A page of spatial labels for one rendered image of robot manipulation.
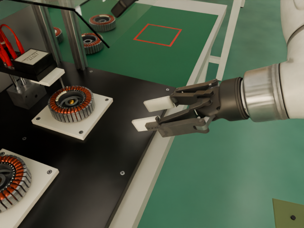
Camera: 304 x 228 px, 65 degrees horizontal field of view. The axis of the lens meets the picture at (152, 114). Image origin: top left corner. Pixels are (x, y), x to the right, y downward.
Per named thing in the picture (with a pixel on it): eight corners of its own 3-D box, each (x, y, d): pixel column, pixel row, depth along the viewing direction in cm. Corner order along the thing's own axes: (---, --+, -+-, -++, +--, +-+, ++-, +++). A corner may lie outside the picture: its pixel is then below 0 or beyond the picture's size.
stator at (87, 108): (103, 100, 65) (101, 89, 62) (80, 129, 57) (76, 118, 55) (68, 91, 68) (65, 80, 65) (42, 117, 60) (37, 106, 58)
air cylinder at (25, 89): (47, 93, 69) (41, 77, 65) (29, 110, 64) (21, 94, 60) (33, 89, 70) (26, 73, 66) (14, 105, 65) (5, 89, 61)
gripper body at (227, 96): (251, 130, 40) (200, 135, 45) (254, 99, 46) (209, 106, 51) (238, 95, 36) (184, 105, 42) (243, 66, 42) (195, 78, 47)
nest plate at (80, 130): (113, 101, 67) (112, 97, 66) (83, 140, 57) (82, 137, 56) (68, 89, 70) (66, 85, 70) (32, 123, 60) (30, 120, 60)
